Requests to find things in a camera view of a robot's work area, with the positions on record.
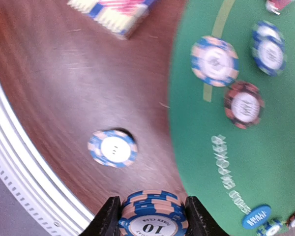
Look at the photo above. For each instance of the blue white chip stack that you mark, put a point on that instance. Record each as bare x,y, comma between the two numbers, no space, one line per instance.
115,148

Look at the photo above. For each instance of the round green poker mat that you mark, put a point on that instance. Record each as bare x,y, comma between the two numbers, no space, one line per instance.
229,169

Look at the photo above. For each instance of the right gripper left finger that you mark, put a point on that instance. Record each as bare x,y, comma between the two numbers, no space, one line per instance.
105,222

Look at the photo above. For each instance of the blue round button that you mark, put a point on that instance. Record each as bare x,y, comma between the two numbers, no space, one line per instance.
256,217

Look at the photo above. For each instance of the clear card box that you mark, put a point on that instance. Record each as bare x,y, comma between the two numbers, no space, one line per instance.
120,17

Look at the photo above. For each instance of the triangular black red button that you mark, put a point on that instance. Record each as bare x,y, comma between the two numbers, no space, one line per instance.
276,6

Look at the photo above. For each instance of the green blue chip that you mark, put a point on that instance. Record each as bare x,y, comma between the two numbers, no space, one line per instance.
270,228
268,48

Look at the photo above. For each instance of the blue white chips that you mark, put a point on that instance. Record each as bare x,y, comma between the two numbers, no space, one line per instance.
214,61
153,213

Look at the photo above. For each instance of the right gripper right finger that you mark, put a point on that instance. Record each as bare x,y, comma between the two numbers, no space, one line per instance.
201,223

